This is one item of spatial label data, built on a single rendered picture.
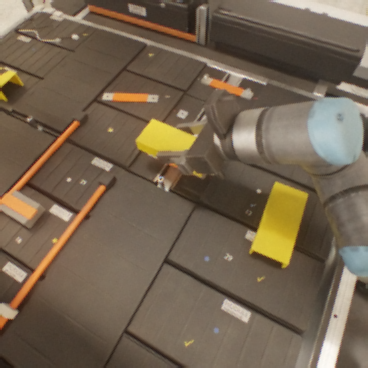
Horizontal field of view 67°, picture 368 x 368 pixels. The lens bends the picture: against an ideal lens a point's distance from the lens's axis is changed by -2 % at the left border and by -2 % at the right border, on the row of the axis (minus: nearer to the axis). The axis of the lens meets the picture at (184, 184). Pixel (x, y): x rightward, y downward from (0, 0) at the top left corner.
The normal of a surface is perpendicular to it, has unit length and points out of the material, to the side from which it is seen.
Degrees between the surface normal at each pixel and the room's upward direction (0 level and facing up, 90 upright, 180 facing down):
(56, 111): 0
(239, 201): 0
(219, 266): 0
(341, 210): 64
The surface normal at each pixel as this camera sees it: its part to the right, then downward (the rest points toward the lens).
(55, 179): -0.02, -0.49
